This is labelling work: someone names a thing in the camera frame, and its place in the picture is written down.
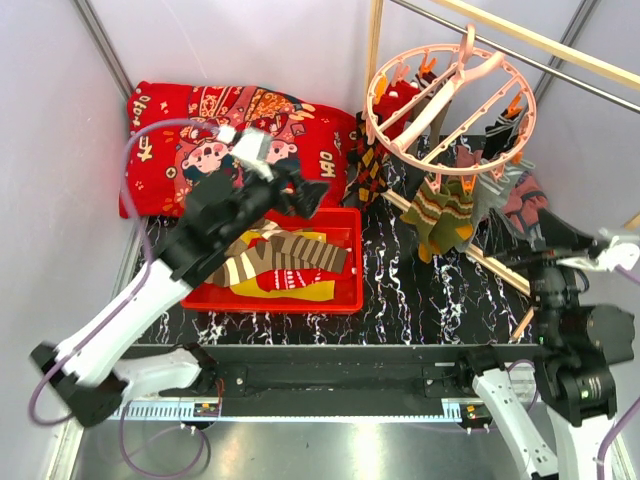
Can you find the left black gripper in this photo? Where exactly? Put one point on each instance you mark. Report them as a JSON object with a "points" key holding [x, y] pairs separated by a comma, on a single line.
{"points": [[304, 200]]}

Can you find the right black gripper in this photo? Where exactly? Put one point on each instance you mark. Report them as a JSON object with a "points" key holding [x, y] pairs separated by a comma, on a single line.
{"points": [[556, 241]]}

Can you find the olive green sock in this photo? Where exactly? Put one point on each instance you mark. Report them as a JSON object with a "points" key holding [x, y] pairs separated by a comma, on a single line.
{"points": [[454, 226], [424, 213]]}

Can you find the black white striped sock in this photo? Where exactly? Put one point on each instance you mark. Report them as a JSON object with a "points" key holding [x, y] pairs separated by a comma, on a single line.
{"points": [[501, 135]]}

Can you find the pink round clip hanger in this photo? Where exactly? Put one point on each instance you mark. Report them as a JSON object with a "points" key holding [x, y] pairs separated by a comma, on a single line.
{"points": [[468, 100]]}

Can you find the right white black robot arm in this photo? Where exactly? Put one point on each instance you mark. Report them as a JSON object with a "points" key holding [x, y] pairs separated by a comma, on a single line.
{"points": [[577, 345]]}

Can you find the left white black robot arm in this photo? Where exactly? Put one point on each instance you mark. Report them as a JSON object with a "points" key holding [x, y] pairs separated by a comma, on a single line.
{"points": [[88, 372]]}

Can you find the brown striped sock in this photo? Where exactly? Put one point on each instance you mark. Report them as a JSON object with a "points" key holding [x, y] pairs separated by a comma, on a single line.
{"points": [[267, 248]]}

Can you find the red plastic basket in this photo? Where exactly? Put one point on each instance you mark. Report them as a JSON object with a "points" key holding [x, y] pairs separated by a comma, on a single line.
{"points": [[342, 227]]}

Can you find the black argyle sock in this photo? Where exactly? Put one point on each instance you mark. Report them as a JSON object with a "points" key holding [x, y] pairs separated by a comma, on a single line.
{"points": [[370, 161]]}

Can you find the red white patterned sock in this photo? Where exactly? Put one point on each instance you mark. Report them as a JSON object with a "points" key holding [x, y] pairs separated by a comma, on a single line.
{"points": [[287, 279]]}

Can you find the yellow sock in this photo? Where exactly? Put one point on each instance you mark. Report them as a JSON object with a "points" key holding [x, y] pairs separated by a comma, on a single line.
{"points": [[318, 292]]}

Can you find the red cartoon print pillow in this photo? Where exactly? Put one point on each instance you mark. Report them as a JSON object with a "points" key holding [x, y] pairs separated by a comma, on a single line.
{"points": [[176, 144]]}

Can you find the metal hanging rod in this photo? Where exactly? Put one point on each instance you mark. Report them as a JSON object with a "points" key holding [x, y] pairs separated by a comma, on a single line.
{"points": [[559, 53]]}

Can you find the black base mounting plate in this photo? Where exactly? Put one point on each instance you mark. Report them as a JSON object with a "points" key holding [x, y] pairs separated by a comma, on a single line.
{"points": [[250, 370]]}

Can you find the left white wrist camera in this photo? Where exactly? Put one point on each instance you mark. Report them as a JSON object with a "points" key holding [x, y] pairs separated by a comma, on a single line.
{"points": [[250, 148]]}

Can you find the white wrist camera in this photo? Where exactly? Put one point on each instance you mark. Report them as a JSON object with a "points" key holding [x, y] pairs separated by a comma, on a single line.
{"points": [[250, 148], [610, 249]]}

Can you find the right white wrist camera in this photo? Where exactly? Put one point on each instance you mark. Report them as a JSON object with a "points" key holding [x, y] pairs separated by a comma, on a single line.
{"points": [[610, 249]]}

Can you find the wooden drying rack frame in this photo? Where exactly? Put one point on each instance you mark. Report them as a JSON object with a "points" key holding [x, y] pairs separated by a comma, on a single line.
{"points": [[398, 145]]}

